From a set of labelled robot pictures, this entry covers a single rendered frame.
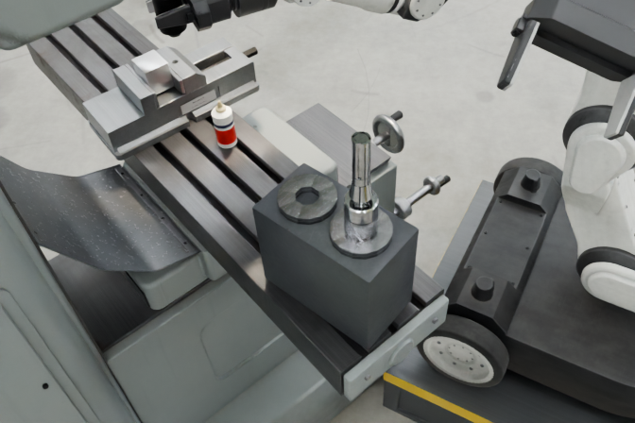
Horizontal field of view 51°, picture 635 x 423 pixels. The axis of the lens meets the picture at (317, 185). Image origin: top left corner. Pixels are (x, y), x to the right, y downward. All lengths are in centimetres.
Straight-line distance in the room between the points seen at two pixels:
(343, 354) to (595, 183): 54
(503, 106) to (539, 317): 148
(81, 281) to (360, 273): 74
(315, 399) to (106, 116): 92
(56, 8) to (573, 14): 62
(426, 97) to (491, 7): 77
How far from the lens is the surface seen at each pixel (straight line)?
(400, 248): 93
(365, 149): 80
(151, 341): 141
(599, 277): 145
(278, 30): 327
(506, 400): 161
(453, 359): 156
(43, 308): 113
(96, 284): 146
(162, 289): 133
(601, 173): 125
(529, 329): 151
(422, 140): 266
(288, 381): 182
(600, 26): 63
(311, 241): 94
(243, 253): 117
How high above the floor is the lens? 183
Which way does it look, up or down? 47 degrees down
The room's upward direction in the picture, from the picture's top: 4 degrees counter-clockwise
